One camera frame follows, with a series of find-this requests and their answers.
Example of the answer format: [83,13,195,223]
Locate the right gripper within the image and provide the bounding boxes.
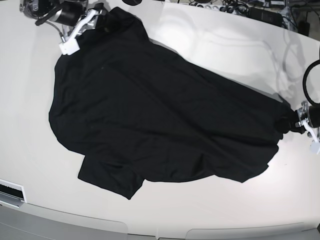
[72,8,107,32]

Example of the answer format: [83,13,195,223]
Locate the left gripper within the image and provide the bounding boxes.
[295,101,320,133]

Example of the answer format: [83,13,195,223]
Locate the black t-shirt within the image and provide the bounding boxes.
[48,7,293,199]

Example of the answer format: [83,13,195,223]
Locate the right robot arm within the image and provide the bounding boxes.
[19,0,111,34]

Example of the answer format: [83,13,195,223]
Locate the white power strip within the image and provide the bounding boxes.
[174,0,226,10]

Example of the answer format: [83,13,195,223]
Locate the white table slot panel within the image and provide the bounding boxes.
[0,179,28,208]

